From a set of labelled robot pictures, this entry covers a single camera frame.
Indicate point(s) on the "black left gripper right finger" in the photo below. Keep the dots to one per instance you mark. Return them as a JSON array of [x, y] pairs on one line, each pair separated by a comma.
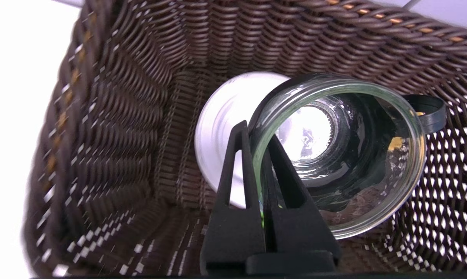
[[295, 224]]

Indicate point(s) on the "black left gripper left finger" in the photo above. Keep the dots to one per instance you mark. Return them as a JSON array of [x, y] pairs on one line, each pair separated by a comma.
[[233, 224]]

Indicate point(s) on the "dark brown wicker basket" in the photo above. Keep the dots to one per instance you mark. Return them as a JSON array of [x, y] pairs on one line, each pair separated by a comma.
[[113, 116]]

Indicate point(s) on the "white plastic spool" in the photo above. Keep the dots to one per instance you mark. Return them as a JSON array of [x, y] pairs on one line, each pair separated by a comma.
[[222, 128]]

